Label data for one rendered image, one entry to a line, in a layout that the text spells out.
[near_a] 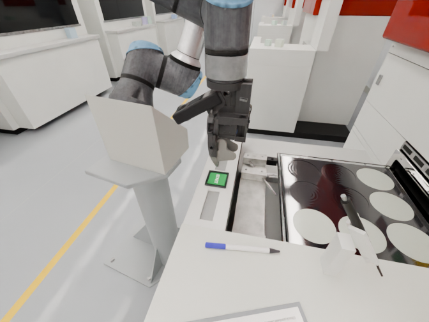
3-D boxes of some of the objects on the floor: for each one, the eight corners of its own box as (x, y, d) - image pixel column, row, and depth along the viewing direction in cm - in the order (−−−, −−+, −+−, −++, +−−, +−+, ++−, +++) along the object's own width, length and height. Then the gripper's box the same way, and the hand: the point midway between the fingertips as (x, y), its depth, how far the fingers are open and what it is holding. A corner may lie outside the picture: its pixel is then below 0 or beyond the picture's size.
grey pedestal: (103, 264, 131) (34, 167, 81) (146, 213, 163) (115, 119, 112) (172, 299, 116) (138, 206, 65) (204, 235, 148) (198, 138, 97)
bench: (117, 89, 390) (72, -65, 266) (34, 138, 251) (-141, -135, 127) (68, 85, 407) (4, -61, 283) (-35, 130, 269) (-248, -119, 145)
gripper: (251, 87, 34) (240, 181, 47) (254, 73, 41) (244, 157, 54) (200, 84, 35) (204, 176, 48) (212, 70, 42) (212, 153, 55)
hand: (214, 161), depth 51 cm, fingers closed
